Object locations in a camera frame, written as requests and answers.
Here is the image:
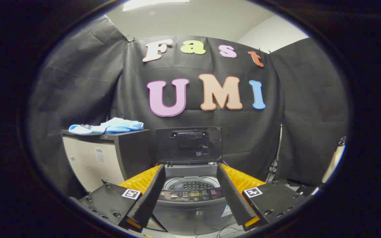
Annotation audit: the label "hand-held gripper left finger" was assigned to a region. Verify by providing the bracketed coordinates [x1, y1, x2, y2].
[70, 164, 167, 233]

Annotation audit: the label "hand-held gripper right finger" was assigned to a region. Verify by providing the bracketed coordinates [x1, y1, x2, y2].
[216, 163, 313, 232]

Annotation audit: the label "grey washing machine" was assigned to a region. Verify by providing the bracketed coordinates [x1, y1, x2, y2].
[149, 161, 240, 236]

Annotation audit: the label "light blue shirt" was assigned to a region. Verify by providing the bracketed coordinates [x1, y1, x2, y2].
[68, 117, 144, 135]

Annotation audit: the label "black backdrop cloth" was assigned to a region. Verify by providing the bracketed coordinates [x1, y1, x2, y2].
[28, 15, 350, 199]

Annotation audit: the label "dark cabinet with beige side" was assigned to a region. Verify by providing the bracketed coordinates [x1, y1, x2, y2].
[61, 129, 156, 194]

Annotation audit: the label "white stand pole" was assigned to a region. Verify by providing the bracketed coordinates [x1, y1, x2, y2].
[311, 137, 347, 195]

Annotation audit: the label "ceiling light panel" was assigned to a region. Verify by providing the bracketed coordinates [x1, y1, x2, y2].
[123, 0, 190, 12]

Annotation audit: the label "black cables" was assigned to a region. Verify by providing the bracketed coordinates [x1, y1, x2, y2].
[265, 155, 282, 183]

